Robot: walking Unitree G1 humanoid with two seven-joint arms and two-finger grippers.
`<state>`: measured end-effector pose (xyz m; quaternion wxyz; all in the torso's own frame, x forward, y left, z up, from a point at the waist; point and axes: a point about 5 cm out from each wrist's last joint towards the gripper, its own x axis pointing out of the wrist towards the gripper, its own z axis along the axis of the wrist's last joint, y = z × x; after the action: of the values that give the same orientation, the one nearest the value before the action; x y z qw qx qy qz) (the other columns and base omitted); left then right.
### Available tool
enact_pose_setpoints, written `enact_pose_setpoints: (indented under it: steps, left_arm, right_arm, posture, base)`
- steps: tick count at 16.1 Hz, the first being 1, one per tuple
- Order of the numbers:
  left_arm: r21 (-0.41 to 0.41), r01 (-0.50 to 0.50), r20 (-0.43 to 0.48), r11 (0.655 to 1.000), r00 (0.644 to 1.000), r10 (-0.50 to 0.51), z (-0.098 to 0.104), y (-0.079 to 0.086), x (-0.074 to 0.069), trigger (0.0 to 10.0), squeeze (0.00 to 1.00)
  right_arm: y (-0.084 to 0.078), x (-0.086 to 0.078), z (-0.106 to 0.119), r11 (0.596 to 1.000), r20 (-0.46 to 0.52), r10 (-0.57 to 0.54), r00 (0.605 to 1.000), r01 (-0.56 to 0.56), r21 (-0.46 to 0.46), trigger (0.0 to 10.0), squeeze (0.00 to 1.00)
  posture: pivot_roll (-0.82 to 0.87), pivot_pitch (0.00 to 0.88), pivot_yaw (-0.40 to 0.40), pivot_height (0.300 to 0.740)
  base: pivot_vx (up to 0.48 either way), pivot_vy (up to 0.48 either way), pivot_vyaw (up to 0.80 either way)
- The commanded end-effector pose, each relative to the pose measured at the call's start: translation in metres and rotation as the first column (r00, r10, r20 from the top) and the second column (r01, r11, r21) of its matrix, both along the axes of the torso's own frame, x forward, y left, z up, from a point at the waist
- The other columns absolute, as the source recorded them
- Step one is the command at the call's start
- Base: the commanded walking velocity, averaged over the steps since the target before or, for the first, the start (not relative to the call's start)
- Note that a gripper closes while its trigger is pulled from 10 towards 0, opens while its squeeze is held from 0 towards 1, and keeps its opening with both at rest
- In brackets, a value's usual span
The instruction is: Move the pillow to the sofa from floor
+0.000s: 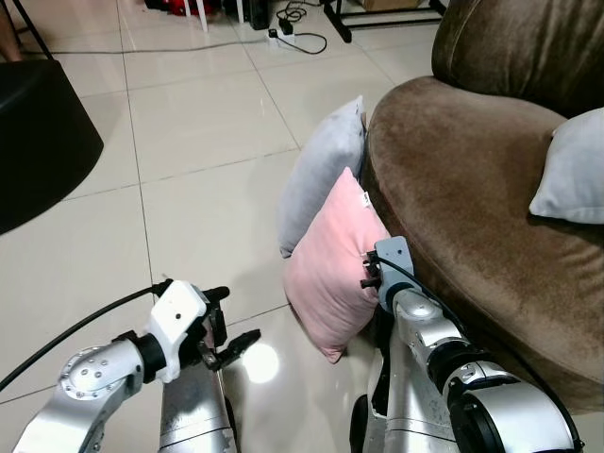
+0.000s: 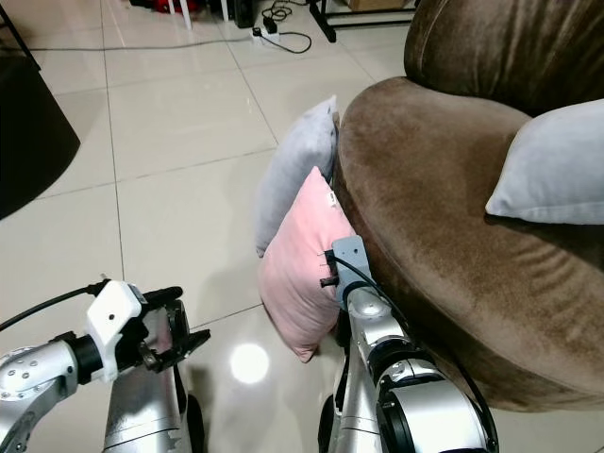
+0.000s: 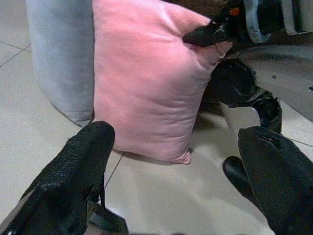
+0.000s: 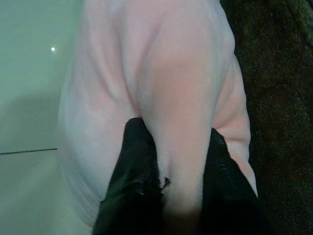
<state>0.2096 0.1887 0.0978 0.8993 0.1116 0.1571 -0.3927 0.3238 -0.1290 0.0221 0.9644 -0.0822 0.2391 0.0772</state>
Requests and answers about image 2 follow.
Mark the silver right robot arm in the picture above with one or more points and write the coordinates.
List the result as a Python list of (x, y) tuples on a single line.
[(377, 330)]

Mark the pink pillow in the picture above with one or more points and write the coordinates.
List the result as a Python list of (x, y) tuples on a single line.
[(297, 274)]

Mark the grey pillow with white tag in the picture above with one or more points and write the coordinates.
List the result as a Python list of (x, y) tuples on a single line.
[(293, 170)]

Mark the brown velvet sofa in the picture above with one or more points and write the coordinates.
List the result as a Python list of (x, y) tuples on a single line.
[(425, 179)]

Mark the plain grey pillow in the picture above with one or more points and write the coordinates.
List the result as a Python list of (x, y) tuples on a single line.
[(552, 165)]

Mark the silver left robot leg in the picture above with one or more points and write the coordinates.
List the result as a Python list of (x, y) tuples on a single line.
[(142, 415)]

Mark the silver robot leg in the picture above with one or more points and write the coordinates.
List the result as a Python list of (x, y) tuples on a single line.
[(340, 420), (142, 415)]

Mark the silver right robot leg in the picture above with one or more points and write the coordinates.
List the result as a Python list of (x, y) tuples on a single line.
[(340, 420)]

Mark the black ottoman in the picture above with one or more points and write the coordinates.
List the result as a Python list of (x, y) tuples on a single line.
[(33, 142)]

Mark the white power strip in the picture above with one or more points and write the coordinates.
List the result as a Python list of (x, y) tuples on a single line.
[(265, 33)]

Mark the black metal stand base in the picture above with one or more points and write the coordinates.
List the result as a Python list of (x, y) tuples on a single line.
[(323, 19)]

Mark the thin black tripod leg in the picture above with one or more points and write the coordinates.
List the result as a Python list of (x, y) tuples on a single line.
[(21, 40)]

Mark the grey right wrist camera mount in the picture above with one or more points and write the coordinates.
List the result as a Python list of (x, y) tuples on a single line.
[(351, 255)]

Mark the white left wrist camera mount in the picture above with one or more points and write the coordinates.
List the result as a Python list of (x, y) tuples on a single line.
[(111, 316)]

